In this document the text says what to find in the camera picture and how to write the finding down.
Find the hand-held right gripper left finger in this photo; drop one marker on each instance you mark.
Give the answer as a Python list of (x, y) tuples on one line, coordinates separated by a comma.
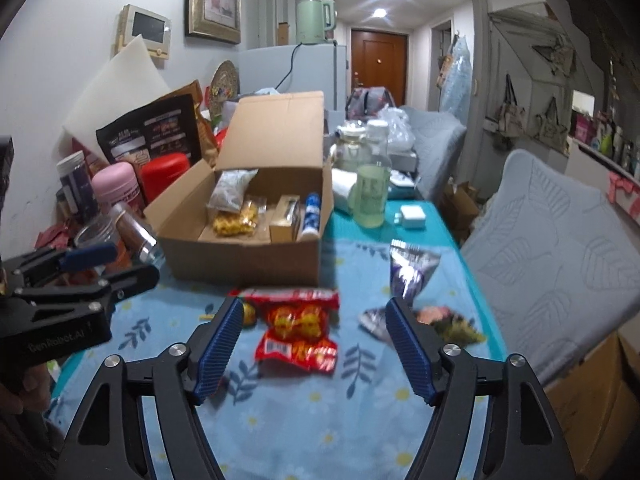
[(217, 350)]

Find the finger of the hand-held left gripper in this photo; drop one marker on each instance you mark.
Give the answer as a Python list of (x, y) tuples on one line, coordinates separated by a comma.
[(90, 254), (135, 276)]

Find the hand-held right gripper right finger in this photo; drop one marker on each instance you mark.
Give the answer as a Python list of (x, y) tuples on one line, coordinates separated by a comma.
[(412, 350)]

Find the green gold candy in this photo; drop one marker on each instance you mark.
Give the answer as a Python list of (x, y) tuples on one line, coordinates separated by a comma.
[(450, 325)]

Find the small purple silver packet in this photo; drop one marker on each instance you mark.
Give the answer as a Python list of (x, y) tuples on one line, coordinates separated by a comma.
[(375, 322)]

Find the purple silver snack packet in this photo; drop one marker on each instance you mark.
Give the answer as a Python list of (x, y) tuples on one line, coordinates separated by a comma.
[(412, 270)]

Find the red yellow snack packet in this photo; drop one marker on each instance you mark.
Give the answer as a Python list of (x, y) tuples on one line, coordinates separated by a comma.
[(297, 335)]

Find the long red snack packet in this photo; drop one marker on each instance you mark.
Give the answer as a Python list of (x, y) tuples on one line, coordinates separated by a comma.
[(290, 296)]

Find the yellow waffle packet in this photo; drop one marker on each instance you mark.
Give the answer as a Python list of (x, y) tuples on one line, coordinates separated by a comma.
[(237, 220)]

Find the white patterned snack packet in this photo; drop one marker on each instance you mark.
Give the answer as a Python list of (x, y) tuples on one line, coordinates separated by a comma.
[(230, 190)]

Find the small brown box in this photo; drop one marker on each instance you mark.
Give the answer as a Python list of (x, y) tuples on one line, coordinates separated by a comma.
[(285, 220)]

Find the blue white candy tube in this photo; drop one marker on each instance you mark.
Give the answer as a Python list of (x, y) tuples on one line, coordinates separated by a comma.
[(310, 215)]

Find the person's left hand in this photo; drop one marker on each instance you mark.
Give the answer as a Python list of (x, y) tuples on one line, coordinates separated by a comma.
[(22, 385)]

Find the clear plastic jar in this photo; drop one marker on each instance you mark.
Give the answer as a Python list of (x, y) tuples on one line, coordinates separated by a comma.
[(100, 232)]

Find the dark red sachet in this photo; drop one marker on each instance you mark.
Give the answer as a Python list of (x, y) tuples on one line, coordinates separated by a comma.
[(52, 237)]

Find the brown filled clear jar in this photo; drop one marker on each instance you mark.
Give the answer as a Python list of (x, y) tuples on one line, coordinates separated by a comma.
[(137, 235)]

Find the pink canister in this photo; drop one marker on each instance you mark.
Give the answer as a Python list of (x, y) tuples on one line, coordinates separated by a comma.
[(117, 190)]

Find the purple label clear jar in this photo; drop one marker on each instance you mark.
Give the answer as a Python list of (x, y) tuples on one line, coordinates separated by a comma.
[(77, 185)]

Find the red canister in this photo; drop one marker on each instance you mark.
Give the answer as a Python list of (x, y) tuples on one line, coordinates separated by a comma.
[(165, 175)]

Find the blue floral tablecloth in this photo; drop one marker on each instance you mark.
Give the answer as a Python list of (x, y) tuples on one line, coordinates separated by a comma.
[(320, 410)]

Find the white charger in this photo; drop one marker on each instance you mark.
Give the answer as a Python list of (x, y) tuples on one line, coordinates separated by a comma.
[(411, 216)]

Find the black stand-up pouch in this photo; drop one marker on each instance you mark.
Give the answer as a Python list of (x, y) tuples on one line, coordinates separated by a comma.
[(145, 130)]

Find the plastic bottle green drink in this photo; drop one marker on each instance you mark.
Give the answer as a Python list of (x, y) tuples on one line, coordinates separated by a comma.
[(371, 195)]

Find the brown snack bag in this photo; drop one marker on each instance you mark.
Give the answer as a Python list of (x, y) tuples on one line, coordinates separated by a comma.
[(202, 130)]

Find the red plastic bag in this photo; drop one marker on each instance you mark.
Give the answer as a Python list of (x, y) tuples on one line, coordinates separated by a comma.
[(222, 139)]

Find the white tabletop device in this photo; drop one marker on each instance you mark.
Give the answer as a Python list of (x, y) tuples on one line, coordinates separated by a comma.
[(402, 185)]

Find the white foam board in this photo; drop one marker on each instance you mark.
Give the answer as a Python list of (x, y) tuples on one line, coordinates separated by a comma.
[(120, 90)]

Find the white tissue roll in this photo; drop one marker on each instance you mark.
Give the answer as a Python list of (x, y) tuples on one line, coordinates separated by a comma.
[(344, 190)]

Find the large floor cardboard box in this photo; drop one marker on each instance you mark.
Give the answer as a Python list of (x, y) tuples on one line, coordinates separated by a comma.
[(595, 410)]

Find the glass teapot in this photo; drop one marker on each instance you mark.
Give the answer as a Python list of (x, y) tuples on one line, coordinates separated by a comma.
[(350, 147)]

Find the decorative woven plate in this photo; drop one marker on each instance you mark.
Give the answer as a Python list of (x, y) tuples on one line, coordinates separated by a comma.
[(224, 77)]

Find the clear plastic bag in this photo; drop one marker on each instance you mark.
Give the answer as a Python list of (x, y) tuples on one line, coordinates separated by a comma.
[(400, 130)]

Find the white papers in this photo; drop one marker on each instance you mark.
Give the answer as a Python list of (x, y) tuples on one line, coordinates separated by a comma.
[(265, 91)]

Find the floral bag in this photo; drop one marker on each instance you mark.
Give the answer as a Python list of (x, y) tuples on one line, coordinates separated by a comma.
[(370, 102)]

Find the hanging tote bag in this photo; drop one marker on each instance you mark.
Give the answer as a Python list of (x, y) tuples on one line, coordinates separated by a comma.
[(552, 132), (510, 115)]

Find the white refrigerator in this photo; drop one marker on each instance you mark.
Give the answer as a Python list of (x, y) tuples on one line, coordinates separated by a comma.
[(320, 70)]

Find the hanging blue plastic cover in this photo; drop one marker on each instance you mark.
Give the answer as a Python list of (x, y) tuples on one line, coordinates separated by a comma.
[(456, 75)]

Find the small cardboard carton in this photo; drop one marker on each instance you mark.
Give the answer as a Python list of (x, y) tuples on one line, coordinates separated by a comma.
[(283, 34)]

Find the row of shelf bottles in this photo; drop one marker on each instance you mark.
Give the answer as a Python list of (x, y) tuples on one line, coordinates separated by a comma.
[(610, 142)]

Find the brown wooden door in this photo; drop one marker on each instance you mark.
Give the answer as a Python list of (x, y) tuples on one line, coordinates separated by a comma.
[(380, 65)]

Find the green electric kettle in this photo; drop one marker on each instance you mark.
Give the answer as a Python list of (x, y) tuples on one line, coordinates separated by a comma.
[(312, 22)]

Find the ceiling light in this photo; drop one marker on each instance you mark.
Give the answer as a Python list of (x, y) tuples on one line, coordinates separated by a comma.
[(380, 12)]

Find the wall intercom panel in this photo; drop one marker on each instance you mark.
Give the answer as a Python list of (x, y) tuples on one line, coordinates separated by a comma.
[(145, 27)]

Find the star wall decoration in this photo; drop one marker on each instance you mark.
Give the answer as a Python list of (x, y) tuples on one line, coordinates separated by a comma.
[(555, 57)]

